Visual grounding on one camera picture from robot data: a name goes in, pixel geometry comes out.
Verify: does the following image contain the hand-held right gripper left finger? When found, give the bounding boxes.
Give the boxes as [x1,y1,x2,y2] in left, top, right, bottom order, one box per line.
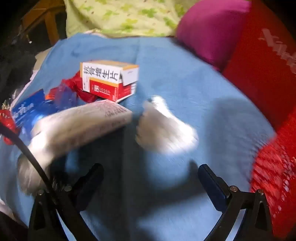
[28,163,104,241]

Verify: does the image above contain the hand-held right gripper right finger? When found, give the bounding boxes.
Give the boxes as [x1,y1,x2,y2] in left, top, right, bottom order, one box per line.
[198,164,273,241]

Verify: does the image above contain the white printed long box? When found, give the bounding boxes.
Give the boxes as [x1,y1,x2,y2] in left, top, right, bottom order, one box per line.
[17,100,133,193]

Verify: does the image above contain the red plastic mesh basket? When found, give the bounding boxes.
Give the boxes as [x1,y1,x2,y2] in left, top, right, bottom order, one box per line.
[251,116,296,237]

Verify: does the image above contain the light blue knotted sock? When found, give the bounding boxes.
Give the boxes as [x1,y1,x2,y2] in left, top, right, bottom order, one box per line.
[135,96,199,154]

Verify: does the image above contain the red ribbon cloth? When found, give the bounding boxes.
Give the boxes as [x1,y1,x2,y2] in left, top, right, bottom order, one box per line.
[47,72,97,105]

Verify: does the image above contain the white and red medicine box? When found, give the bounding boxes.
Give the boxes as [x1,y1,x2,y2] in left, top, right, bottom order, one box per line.
[80,60,139,103]

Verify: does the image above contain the blue printed packet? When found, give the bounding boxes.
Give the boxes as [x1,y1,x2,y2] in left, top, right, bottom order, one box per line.
[10,89,56,139]

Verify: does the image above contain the red foil wrapper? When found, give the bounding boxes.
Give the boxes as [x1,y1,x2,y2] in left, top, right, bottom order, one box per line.
[0,109,20,145]

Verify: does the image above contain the blue towel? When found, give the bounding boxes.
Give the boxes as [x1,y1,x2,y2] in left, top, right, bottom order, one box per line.
[0,32,277,241]

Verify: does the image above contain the red printed bag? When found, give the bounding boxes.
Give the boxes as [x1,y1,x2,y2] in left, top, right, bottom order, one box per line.
[223,0,296,130]

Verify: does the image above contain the pale pink sheet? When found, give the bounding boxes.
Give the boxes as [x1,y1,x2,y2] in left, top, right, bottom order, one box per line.
[32,47,52,70]

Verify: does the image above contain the dark cloth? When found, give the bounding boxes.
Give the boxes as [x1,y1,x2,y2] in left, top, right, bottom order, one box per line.
[0,46,40,93]

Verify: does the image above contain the magenta pillow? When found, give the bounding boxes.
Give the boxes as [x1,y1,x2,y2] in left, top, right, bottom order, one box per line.
[176,0,251,70]

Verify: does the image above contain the orange wooden furniture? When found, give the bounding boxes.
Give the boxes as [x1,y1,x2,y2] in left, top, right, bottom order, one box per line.
[22,0,67,45]

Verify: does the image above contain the green floral quilt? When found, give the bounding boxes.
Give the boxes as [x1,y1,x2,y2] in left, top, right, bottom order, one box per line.
[63,0,199,39]

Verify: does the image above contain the black cable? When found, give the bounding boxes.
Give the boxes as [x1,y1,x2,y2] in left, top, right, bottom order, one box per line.
[0,122,58,204]

